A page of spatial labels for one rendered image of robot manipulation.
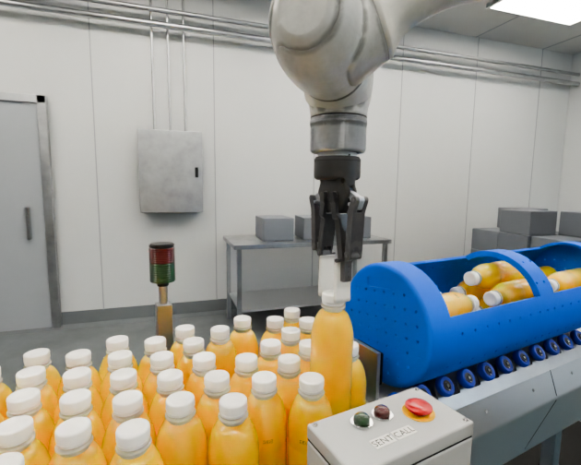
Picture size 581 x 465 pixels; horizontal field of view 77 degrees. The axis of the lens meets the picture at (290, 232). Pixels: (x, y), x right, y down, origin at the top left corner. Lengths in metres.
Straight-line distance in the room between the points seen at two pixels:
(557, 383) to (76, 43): 4.25
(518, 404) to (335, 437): 0.74
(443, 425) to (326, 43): 0.48
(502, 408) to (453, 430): 0.57
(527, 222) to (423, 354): 3.91
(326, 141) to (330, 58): 0.18
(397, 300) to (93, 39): 3.92
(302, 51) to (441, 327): 0.61
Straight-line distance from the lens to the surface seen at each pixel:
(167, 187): 3.84
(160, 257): 0.97
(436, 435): 0.55
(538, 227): 4.73
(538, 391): 1.26
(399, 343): 0.87
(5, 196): 4.26
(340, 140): 0.57
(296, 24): 0.41
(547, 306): 1.15
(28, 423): 0.60
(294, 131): 4.33
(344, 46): 0.41
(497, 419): 1.12
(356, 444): 0.51
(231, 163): 4.12
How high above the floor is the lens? 1.40
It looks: 7 degrees down
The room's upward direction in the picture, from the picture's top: 1 degrees clockwise
